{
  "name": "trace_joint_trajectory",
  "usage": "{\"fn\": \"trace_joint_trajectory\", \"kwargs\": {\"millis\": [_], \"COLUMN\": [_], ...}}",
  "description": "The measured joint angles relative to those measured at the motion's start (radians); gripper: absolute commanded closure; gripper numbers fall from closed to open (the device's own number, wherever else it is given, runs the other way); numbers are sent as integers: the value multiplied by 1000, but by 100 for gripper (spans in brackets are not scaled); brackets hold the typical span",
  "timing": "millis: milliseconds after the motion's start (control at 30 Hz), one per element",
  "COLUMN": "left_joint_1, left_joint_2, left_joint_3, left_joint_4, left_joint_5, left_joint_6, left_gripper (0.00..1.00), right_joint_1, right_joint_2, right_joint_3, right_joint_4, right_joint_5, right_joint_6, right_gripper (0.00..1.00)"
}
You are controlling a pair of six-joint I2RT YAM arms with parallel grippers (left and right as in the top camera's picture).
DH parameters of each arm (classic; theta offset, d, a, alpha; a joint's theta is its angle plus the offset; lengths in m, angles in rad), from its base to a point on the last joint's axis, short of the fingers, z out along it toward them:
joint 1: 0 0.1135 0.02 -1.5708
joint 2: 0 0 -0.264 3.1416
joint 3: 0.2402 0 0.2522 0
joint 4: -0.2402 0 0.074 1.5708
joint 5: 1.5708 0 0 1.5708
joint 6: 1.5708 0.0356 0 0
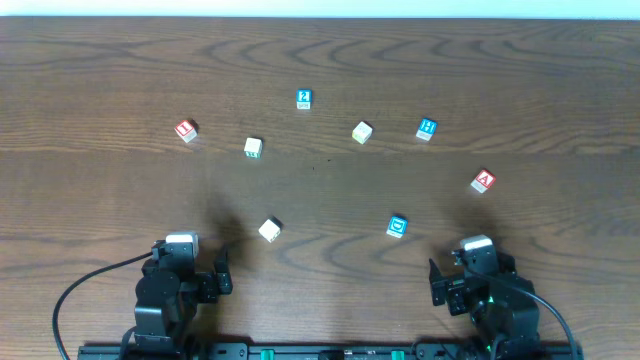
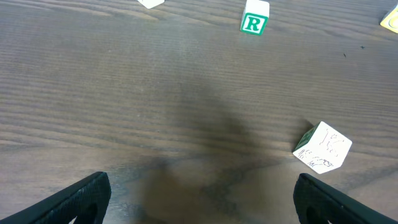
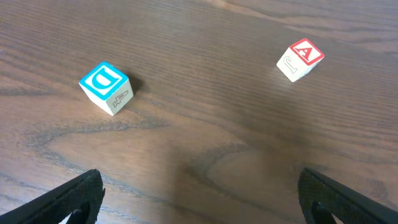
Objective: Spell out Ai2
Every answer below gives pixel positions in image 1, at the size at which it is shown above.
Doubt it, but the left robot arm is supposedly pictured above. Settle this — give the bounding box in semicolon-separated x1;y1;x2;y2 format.
134;240;233;359

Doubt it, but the red letter I block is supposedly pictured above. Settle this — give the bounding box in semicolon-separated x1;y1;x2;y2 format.
174;119;198;143

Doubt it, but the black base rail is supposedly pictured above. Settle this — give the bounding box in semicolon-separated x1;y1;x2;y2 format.
77;341;585;360

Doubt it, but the cream block green side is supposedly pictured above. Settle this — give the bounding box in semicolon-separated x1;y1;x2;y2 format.
244;137;263;159

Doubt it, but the blue letter D block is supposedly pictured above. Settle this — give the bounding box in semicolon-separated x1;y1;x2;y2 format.
386;216;408;238

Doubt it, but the cream block near left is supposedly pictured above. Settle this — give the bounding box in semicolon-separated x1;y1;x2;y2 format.
258;217;282;243

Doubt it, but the blue number 2 block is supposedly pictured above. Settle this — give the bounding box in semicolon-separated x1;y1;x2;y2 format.
296;89;312;110

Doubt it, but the cream block yellow side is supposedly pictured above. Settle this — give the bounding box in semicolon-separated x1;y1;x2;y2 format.
352;121;374;145

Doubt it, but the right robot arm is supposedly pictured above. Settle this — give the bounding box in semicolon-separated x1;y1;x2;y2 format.
429;247;544;359

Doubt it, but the red letter A block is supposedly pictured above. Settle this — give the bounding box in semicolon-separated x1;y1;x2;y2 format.
471;169;496;193

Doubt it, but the blue letter H block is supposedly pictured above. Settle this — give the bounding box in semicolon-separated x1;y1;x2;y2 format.
416;118;438;141

